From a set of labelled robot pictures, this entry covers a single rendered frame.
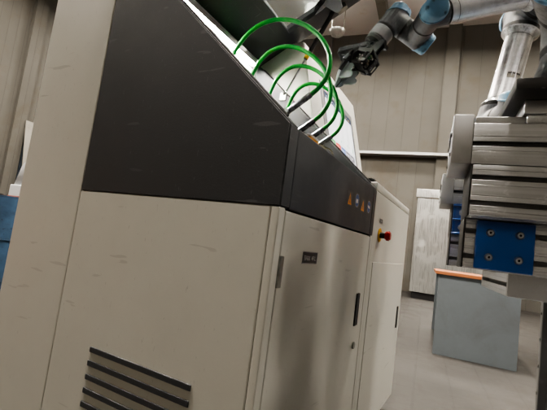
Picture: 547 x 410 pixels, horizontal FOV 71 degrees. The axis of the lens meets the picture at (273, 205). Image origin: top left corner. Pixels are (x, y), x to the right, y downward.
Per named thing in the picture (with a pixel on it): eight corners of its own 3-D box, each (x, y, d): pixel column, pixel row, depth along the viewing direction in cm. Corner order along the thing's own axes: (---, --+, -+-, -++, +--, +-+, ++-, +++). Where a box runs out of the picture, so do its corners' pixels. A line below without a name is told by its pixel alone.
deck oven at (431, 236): (493, 306, 803) (501, 204, 824) (505, 314, 681) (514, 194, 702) (409, 292, 867) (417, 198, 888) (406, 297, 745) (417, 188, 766)
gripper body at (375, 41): (362, 61, 124) (384, 33, 125) (343, 57, 130) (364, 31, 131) (369, 78, 130) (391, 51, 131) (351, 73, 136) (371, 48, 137)
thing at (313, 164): (289, 209, 73) (299, 128, 75) (269, 207, 75) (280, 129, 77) (369, 234, 127) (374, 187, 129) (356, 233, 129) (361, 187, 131)
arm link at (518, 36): (483, 133, 120) (527, -21, 125) (461, 144, 135) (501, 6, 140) (520, 144, 120) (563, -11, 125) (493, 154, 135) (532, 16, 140)
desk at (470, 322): (493, 340, 403) (498, 276, 410) (521, 373, 284) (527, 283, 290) (428, 328, 428) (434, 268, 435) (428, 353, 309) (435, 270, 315)
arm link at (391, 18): (417, 9, 128) (397, -6, 129) (397, 33, 127) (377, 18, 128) (409, 23, 136) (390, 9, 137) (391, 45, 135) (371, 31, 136)
